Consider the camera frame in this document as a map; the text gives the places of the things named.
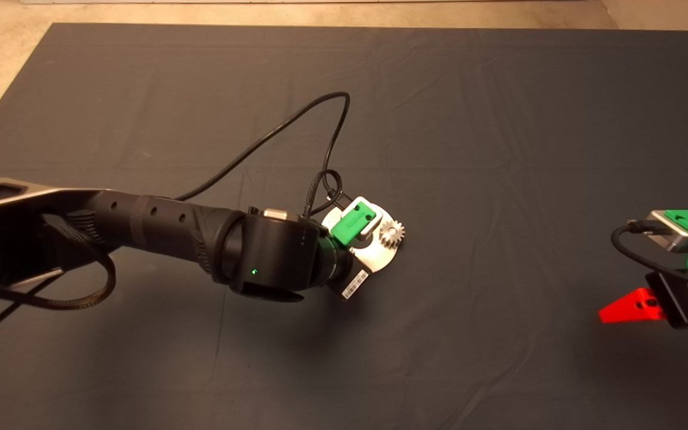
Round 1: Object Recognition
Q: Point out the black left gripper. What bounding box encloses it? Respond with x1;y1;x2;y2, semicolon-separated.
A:
327;262;372;302

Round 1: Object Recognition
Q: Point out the small steel planetary gear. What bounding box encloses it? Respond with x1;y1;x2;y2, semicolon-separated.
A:
378;219;406;248

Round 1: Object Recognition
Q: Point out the round metal carrier plate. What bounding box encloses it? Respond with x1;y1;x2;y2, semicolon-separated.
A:
322;205;400;272

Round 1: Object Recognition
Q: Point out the dark grey table cloth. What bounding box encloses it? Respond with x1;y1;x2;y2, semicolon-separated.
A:
0;23;688;430

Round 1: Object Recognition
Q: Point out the green left camera mount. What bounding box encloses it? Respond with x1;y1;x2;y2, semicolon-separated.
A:
330;202;376;247

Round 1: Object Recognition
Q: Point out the black right camera cable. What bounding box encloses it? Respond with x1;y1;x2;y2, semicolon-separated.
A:
611;219;688;292

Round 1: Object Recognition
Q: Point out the black camera cable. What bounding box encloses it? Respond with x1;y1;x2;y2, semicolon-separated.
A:
176;91;352;217
611;219;688;292

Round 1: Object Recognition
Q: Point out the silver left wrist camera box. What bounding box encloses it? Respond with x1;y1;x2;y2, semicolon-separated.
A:
344;196;384;237

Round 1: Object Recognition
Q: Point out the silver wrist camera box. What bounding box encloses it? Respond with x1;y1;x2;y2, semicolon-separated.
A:
649;210;688;254
344;196;384;237

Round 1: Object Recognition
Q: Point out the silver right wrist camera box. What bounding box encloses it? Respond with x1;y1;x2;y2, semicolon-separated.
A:
649;210;688;254

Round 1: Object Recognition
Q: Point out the black left camera cable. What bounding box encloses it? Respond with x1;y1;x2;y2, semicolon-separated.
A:
176;91;352;217

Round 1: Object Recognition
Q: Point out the black braided sleeve cable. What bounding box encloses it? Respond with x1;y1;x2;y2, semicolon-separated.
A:
0;214;117;311

